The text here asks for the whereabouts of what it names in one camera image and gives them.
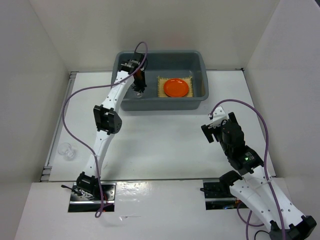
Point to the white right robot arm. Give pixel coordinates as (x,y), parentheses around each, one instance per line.
(252,184)

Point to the orange plastic bowl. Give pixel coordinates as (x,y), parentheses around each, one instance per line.
(176,88)

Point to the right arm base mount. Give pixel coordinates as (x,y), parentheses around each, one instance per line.
(216,197)

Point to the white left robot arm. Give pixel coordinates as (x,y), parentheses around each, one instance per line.
(130,74)

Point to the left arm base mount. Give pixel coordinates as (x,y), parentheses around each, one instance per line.
(81,201)

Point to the yellow woven bamboo mat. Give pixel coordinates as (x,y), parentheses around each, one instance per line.
(162,80)

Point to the grey plastic bin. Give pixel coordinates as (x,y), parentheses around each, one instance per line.
(170,64)

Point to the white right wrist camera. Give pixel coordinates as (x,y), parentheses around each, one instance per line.
(218,116)

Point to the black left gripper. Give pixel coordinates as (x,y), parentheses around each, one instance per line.
(141,86)

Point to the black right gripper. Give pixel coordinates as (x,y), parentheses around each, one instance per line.
(207,132)

